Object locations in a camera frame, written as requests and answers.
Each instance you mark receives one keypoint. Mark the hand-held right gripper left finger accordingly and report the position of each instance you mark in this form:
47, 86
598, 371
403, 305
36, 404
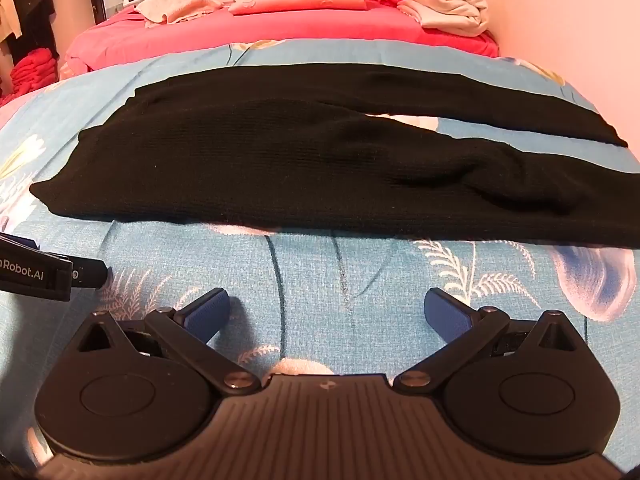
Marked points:
210, 316

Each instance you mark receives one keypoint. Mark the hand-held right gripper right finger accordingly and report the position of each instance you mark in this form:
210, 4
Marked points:
445, 316

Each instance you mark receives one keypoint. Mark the red bed sheet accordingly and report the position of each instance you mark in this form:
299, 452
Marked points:
310, 30

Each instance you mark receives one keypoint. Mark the beige towel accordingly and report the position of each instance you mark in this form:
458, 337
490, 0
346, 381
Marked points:
175, 10

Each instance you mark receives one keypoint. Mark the black pants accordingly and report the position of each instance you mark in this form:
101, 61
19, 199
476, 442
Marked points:
280, 160

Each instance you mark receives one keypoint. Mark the blue floral blanket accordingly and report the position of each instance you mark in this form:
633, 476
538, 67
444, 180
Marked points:
350, 280

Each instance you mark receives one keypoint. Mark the red clothes pile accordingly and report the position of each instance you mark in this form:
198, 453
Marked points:
35, 72

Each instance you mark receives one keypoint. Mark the cream folded blanket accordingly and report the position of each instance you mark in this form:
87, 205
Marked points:
450, 10

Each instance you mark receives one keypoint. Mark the pink folded blanket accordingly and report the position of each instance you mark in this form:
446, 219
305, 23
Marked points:
300, 1

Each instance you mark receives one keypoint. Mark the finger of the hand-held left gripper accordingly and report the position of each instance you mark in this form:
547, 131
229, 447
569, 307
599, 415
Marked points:
90, 273

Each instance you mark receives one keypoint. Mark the dark hanging clothes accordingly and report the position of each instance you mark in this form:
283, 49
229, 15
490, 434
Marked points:
30, 10

